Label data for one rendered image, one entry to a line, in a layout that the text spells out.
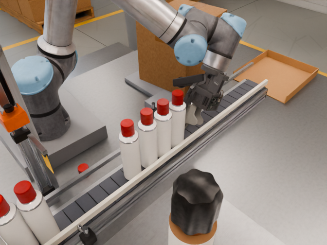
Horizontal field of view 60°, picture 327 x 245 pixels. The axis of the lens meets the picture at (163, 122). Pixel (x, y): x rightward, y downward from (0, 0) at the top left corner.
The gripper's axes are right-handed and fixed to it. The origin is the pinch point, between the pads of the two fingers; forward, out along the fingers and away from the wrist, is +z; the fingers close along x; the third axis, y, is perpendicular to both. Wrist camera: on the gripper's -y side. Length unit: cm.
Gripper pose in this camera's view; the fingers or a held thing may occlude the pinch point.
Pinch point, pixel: (182, 124)
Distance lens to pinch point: 91.2
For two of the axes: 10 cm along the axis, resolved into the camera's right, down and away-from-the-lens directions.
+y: 7.0, 4.7, -5.3
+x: 6.2, -0.3, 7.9
